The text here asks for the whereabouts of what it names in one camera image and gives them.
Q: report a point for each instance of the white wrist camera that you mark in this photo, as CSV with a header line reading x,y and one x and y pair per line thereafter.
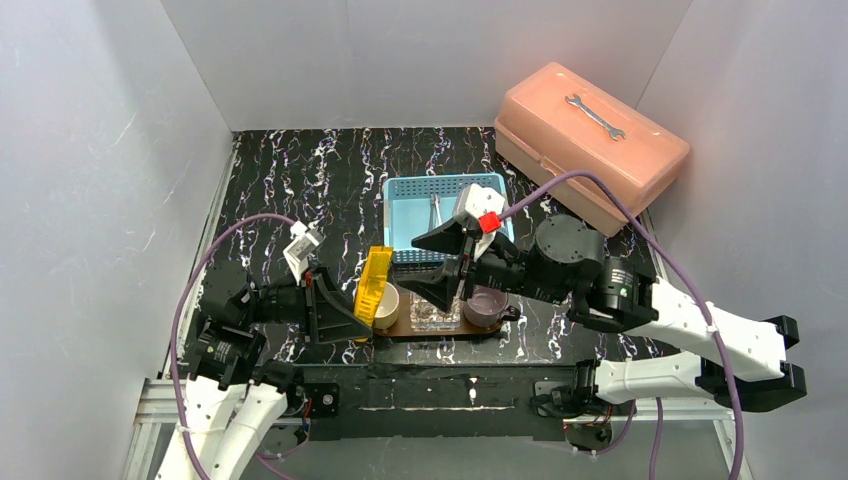
x,y
478,206
304,240

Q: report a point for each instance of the grey toothbrush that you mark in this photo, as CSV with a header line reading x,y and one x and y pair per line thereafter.
x,y
435,217

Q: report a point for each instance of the brown wooden oval tray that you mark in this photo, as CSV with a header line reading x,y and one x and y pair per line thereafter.
x,y
407,327

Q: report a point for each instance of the light blue plastic basket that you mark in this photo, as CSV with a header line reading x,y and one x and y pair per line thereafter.
x,y
406,202

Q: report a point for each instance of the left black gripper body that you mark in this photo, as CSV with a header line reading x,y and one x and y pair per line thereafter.
x,y
312,303

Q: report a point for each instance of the purple translucent cup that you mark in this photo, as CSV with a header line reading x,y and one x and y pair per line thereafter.
x,y
487,307

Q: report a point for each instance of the cream yellow mug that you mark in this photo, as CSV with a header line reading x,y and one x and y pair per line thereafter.
x,y
388,308

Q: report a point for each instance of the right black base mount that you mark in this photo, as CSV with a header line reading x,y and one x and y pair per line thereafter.
x,y
556,399

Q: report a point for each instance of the clear plastic package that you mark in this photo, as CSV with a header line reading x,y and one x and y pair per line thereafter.
x,y
425,317

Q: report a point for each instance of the pink plastic toolbox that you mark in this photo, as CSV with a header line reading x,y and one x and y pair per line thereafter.
x,y
538,133

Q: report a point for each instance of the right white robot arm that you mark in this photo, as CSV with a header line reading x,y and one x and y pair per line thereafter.
x,y
737,362

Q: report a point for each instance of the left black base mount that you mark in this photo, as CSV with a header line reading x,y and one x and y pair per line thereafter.
x,y
313,400

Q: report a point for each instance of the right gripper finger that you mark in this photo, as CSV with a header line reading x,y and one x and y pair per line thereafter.
x,y
439,286
450,238

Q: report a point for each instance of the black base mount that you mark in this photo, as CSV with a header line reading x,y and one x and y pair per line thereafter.
x,y
313,400
556,399

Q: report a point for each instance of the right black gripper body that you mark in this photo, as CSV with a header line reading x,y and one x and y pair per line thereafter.
x,y
464,266

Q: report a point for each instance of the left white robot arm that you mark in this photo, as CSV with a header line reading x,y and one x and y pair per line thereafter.
x,y
231,399

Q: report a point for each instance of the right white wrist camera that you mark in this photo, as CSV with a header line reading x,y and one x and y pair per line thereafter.
x,y
478,206

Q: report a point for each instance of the silver open-end wrench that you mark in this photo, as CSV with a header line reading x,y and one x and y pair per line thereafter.
x,y
614,132

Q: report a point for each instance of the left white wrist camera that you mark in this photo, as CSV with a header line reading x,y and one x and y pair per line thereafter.
x,y
304,240

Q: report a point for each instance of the aluminium frame rail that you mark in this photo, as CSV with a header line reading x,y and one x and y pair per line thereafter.
x,y
454,394

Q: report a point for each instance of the yellow toothpaste tube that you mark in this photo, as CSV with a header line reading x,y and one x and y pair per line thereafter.
x,y
372,283

